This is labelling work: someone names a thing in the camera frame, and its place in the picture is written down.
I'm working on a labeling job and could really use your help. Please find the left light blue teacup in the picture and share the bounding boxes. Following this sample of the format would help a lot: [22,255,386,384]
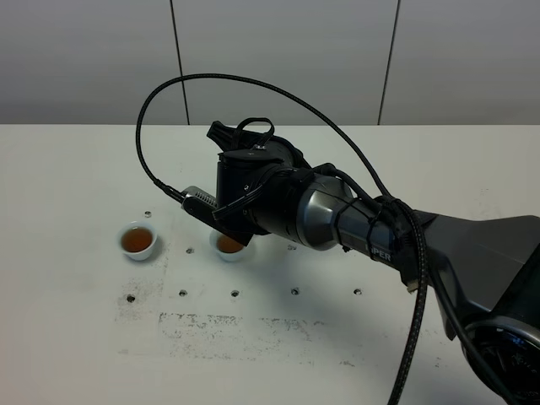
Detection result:
[116,221,158,262]

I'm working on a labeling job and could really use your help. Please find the light blue teacup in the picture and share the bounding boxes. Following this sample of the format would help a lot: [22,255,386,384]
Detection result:
[209,230,256,262]
[116,221,158,262]

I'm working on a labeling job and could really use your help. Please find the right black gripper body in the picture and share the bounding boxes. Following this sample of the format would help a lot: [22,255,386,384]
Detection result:
[213,149,284,235]

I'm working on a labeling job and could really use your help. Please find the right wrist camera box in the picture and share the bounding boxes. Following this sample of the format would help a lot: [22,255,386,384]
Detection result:
[181,186,253,246]

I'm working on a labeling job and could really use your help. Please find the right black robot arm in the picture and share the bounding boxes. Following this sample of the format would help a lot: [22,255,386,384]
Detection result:
[208,121,539,404]

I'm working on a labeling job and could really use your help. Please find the middle light blue teacup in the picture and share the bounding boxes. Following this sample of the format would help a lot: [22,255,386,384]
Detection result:
[209,230,256,262]

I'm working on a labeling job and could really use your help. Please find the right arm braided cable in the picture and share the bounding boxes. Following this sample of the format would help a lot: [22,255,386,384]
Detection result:
[135,73,429,405]

